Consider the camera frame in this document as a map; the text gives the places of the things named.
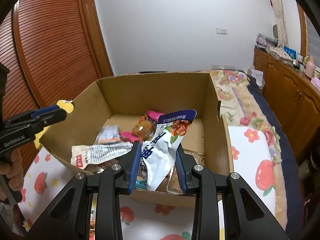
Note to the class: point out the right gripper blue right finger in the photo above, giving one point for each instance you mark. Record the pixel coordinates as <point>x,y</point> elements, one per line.
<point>181,166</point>

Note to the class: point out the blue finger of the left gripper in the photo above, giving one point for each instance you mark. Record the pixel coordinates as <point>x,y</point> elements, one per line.
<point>59,117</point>
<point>46,112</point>

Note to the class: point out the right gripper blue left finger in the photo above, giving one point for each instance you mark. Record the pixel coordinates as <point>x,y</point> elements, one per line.
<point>135,163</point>

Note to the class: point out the brown cracker clear pack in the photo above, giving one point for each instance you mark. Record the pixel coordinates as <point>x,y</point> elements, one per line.
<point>192,159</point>

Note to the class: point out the white blue walnut snack bag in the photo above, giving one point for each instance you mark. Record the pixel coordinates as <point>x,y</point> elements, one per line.
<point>159,154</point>

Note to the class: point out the brown jelly snack pack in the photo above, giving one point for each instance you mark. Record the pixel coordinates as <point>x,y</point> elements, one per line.
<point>144,130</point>

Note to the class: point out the silver orange snack pouch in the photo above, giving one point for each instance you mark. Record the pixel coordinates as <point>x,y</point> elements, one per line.
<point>108,135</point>

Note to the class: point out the pink snack wrapper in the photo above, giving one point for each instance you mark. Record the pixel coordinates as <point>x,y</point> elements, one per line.
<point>150,115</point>

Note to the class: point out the white red snack bag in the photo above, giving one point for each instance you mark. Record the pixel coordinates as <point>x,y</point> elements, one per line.
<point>83,155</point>

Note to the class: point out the blue foil snack packet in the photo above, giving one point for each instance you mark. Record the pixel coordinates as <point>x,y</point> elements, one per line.
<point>141,184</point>

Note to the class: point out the left hand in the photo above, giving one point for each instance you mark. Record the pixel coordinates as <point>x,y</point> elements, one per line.
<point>14,171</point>

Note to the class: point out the yellow plush toy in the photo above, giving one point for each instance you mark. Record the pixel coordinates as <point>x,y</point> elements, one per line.
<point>68,106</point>

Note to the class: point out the brown cardboard box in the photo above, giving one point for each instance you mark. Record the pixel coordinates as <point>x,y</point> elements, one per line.
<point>126,101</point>

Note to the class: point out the wooden louvered wardrobe door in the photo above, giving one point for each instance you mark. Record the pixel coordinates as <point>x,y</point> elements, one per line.
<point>54,49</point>

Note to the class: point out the floral quilt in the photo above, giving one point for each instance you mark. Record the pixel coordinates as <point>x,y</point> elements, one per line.
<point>261,152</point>

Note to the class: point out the wooden sideboard cabinet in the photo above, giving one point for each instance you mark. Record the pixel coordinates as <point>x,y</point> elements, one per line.
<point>292,98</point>

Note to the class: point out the small white fan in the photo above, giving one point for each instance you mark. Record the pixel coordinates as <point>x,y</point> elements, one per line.
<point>275,31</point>

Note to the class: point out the window blind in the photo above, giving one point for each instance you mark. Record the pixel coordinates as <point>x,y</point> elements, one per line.
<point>313,41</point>

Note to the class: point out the beige curtain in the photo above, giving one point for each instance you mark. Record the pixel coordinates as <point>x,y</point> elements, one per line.
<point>277,6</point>

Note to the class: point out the wall switch plate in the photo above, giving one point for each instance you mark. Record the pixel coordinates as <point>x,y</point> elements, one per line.
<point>221,31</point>

